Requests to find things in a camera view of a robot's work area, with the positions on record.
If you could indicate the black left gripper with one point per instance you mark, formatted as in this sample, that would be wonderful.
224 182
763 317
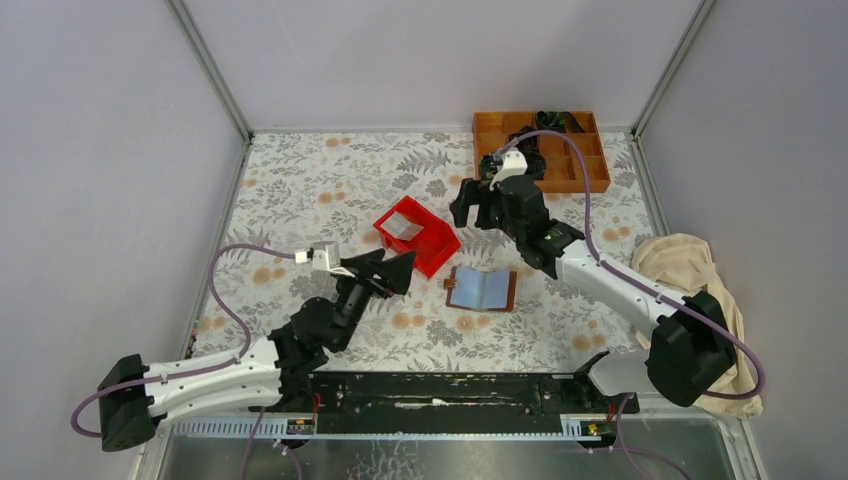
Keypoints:
395 277

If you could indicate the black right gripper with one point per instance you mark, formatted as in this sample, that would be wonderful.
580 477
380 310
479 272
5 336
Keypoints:
470 195

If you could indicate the red plastic bin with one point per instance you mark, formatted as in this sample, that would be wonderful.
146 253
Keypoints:
434 244

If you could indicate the brown leather card holder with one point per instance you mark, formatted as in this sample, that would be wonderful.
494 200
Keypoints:
474 290

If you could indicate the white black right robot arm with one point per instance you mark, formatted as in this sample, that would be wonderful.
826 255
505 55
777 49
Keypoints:
690 345

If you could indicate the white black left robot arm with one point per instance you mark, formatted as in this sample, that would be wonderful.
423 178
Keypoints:
136 399

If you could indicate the stack of credit cards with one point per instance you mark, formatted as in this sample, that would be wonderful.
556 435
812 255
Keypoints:
401 228

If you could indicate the dark floral rolled cloth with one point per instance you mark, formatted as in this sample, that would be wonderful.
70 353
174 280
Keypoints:
490 165

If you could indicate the wooden compartment tray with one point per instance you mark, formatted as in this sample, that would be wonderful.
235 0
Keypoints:
569 164

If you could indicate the floral patterned table mat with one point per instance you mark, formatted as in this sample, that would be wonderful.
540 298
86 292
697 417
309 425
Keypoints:
298 189

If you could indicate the beige crumpled cloth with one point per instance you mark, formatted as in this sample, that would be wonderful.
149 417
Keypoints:
685 263

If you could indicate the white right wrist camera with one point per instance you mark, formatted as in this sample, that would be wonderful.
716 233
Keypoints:
514 163

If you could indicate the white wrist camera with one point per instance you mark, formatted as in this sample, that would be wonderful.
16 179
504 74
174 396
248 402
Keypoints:
514 163
323 256

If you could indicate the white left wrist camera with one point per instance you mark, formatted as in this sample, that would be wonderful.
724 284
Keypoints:
323 256

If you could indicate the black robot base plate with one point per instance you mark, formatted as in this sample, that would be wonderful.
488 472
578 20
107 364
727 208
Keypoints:
374 403

